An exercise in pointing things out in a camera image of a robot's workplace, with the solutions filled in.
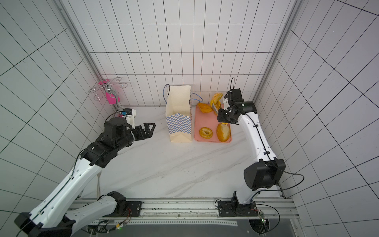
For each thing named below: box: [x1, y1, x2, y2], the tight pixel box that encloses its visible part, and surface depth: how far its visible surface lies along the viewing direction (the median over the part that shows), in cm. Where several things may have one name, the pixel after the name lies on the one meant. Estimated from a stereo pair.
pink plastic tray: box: [194, 103, 232, 143], surface depth 105 cm
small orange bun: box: [197, 102, 213, 114], surface depth 115 cm
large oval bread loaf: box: [216, 122, 231, 143], surface depth 100 cm
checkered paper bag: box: [162, 83, 203, 143], surface depth 90 cm
